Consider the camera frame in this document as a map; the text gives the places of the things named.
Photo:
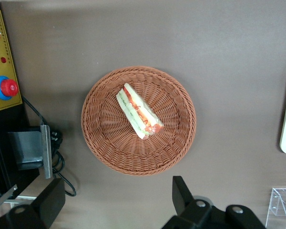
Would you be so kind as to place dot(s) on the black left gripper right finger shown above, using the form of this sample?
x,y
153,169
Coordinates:
x,y
183,198

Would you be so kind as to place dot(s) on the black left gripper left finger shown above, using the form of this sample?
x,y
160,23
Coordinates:
x,y
47,205

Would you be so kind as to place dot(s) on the triangle sandwich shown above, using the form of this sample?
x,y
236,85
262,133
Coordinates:
x,y
138,112

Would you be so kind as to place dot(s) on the round brown wicker basket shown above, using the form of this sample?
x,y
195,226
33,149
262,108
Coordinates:
x,y
109,148

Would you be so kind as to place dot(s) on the grey metal rod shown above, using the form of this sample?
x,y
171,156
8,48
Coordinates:
x,y
4,196

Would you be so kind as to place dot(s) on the black countertop machine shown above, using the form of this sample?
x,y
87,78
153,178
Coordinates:
x,y
2,148

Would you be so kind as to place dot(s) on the clear acrylic bottle rack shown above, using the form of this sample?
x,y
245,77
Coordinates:
x,y
281,207

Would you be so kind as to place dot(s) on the red emergency stop button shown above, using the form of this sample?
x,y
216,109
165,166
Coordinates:
x,y
8,87

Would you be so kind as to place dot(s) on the red indicator lamp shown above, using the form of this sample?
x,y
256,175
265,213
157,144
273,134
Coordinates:
x,y
3,59

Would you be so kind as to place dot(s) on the yellow control panel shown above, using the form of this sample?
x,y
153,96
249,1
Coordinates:
x,y
4,50

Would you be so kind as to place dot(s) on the grey metal bracket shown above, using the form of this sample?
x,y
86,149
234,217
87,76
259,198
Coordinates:
x,y
28,148

